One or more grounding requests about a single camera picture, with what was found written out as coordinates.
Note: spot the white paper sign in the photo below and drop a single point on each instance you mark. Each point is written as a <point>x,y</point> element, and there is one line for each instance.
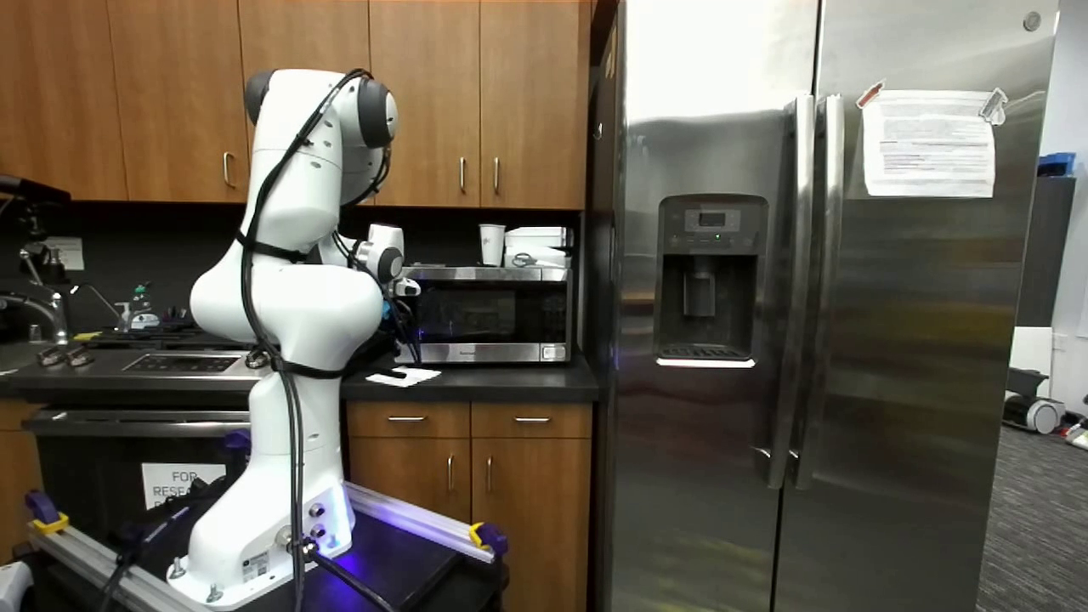
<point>174,480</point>

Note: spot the black cabinet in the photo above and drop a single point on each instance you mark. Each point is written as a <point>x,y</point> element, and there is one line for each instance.
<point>1047,251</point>

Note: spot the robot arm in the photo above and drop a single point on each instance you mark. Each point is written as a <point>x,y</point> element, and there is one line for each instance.
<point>280,314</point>

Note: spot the stack of white containers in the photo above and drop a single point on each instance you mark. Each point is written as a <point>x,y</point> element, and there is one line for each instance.
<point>537,246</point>

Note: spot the small clear bottle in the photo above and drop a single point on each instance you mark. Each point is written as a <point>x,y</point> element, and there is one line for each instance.
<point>140,308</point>

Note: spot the stove knob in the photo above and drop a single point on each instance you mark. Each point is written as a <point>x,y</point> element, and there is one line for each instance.
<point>81,355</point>
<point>257,359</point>
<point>51,355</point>

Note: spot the oven door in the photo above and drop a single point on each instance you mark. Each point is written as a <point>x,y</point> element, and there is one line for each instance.
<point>93,467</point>

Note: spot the chrome tap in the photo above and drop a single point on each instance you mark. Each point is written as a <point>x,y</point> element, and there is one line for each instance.
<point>38,310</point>

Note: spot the white paper note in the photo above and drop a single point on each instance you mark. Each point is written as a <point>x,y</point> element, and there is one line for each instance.
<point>928,144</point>

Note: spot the stainless steel microwave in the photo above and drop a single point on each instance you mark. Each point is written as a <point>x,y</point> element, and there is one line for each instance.
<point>493,314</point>

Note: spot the stainless steel refrigerator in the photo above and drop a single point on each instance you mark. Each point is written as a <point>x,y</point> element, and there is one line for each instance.
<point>850,340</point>

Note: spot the wooden wall cabinet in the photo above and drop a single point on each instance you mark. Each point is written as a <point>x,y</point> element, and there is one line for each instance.
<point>170,51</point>

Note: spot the wall cabinet door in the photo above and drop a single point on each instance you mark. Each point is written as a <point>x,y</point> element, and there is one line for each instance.
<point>174,85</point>
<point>535,93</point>
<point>425,93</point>
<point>302,34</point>
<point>51,93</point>

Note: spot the refrigerator door with note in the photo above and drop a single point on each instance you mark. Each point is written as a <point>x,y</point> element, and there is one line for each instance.
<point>918,382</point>

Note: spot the wooden drawer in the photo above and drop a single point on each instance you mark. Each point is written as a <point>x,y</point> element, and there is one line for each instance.
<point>408,419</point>
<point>532,420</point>

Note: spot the camera on mount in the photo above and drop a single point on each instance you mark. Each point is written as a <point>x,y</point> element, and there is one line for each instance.
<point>34,221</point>

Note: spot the water dispenser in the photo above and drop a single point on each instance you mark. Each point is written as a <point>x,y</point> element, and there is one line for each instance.
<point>710,280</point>

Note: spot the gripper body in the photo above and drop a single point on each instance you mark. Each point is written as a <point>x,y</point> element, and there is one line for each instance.
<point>395,336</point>

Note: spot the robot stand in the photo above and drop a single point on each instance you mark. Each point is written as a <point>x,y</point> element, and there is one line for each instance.
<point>399,569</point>

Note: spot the white paper towel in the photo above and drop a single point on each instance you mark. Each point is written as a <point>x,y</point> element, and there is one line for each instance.
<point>406,376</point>

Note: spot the base cabinet door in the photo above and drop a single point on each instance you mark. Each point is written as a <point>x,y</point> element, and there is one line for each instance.
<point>408,476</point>
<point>535,518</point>

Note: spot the silver magnet clip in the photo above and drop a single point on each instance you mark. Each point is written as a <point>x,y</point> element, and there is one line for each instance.
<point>993,106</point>

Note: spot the blue bin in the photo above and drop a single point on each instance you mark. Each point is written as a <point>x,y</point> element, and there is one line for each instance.
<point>1057,163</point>

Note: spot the blue and yellow clamp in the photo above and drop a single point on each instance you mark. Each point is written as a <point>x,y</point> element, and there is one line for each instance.
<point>44,510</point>
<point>489,537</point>
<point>236,444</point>

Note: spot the red magnet clip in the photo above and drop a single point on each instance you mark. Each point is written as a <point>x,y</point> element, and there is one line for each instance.
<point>869,93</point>

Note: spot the white wheeled machine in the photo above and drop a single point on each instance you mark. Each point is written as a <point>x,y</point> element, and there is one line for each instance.
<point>1033,408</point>

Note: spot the white paper cup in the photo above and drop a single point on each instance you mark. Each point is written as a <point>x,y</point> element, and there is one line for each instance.
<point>491,245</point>

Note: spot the stove with oven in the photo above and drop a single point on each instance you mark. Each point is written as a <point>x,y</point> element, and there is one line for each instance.
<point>127,382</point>

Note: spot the microwave door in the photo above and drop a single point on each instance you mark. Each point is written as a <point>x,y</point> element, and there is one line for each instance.
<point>476,316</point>

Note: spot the refrigerator door with dispenser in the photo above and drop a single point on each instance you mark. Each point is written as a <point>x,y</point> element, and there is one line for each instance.
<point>705,476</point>

